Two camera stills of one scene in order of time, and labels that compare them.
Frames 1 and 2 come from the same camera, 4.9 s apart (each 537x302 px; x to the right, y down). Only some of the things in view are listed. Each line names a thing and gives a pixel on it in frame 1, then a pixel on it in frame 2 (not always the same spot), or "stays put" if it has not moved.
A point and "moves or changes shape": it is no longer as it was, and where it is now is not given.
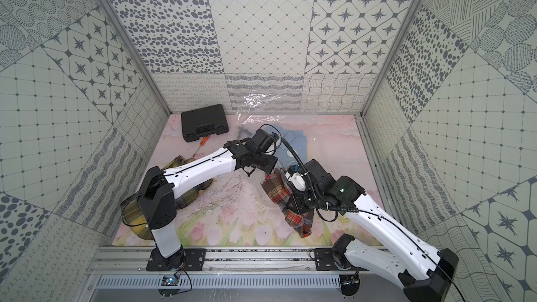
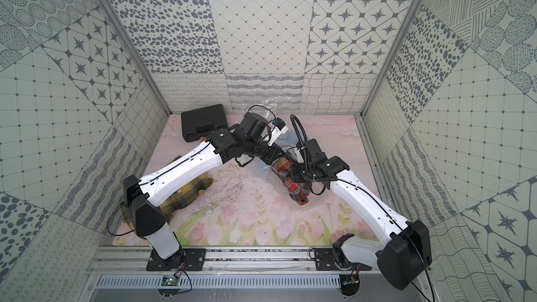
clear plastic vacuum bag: x=284 y=117 moves or changes shape
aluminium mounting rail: x=133 y=259 stays put
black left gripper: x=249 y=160 -> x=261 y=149
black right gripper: x=295 y=198 -> x=296 y=178
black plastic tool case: x=203 y=121 stays put
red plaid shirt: x=275 y=185 -> x=282 y=167
